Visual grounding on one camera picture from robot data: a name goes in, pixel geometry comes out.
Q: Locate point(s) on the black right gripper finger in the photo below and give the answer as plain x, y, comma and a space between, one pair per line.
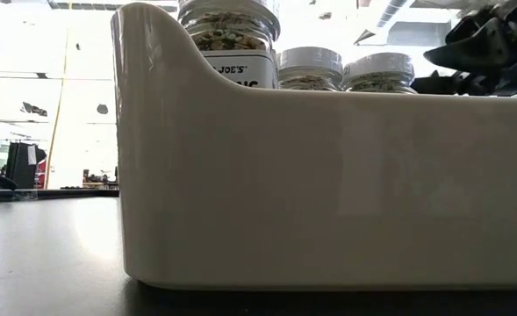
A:
438, 83
482, 48

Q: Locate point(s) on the black metal table frame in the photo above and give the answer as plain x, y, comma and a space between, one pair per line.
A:
65, 194

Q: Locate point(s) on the thin wooden pole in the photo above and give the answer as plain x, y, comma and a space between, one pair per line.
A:
56, 118

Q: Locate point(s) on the red background object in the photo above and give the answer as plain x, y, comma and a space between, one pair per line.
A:
42, 175

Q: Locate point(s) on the white-lid seasoning jar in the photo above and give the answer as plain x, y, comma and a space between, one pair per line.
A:
310, 59
236, 66
378, 66

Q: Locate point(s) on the white plastic bin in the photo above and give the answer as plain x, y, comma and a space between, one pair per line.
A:
328, 184

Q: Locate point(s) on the black background cabinet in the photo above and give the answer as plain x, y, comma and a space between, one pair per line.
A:
19, 167

